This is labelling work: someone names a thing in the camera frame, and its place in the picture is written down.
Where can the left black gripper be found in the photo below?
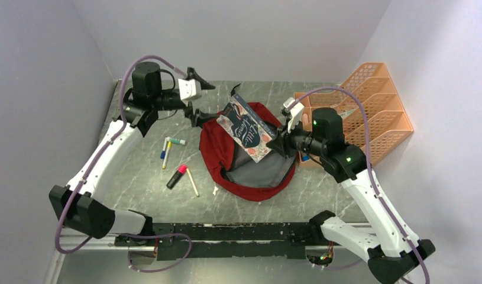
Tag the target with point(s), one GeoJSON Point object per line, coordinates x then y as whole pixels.
{"type": "Point", "coordinates": [199, 118]}

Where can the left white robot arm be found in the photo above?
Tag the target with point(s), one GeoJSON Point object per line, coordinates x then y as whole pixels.
{"type": "Point", "coordinates": [141, 98]}

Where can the orange plastic file organizer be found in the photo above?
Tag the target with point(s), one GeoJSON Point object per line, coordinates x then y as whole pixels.
{"type": "Point", "coordinates": [372, 84]}

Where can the black mounting rail base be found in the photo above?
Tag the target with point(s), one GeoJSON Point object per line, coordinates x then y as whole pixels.
{"type": "Point", "coordinates": [293, 240]}

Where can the pink black highlighter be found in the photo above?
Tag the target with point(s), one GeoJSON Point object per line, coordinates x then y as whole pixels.
{"type": "Point", "coordinates": [176, 176]}

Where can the yellow cap marker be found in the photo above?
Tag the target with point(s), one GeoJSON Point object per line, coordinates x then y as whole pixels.
{"type": "Point", "coordinates": [166, 154]}

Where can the blue cap marker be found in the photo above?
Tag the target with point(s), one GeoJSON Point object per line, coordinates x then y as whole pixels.
{"type": "Point", "coordinates": [164, 149]}

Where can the white pencil stick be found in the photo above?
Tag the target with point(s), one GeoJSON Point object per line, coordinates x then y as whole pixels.
{"type": "Point", "coordinates": [197, 194]}

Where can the green white glue stick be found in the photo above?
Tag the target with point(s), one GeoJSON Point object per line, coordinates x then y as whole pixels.
{"type": "Point", "coordinates": [176, 141]}

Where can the floral cover book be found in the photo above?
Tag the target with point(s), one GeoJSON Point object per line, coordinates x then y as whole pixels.
{"type": "Point", "coordinates": [246, 127]}

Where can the red backpack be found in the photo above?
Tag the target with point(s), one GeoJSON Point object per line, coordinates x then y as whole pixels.
{"type": "Point", "coordinates": [232, 169]}

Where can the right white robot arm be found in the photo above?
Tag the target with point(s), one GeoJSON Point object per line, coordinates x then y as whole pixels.
{"type": "Point", "coordinates": [393, 249]}

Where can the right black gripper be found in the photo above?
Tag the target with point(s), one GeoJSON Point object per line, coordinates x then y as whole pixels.
{"type": "Point", "coordinates": [284, 146]}

